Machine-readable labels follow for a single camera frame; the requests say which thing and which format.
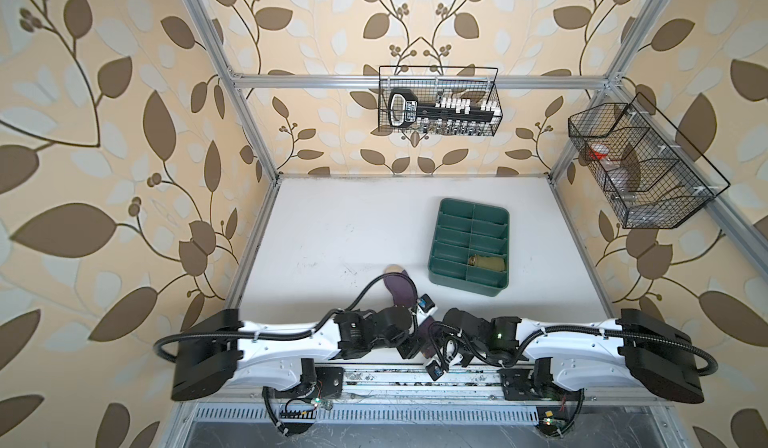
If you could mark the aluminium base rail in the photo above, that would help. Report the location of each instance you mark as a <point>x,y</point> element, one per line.
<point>411,384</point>

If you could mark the green plastic divided tray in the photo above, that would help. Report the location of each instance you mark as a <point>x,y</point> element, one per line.
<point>464,228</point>

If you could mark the right black wire basket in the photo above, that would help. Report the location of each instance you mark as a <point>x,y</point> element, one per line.
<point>661,176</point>

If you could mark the black socket set holder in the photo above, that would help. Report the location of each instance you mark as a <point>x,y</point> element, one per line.
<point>403,108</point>

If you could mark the back black wire basket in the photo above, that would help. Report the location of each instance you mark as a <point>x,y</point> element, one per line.
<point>471,84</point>

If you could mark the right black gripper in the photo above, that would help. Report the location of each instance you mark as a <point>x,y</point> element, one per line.
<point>463,358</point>

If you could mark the black wire basket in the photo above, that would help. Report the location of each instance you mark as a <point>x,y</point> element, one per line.
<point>661,176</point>
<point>471,84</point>

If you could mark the purple striped sock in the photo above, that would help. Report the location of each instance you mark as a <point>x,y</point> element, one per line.
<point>417,343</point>

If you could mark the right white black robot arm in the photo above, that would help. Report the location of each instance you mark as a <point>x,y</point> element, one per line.
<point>562,361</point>

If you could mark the green striped sock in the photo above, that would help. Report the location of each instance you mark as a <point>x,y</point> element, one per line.
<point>491,263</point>

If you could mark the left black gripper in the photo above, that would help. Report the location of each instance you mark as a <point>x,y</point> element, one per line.
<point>412,351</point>

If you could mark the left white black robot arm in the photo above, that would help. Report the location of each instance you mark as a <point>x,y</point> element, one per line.
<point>284,358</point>

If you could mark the red capped clear container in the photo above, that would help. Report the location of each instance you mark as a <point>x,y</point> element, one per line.
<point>599,153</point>

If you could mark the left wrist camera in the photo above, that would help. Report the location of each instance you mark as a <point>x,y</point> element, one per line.
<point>425,303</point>

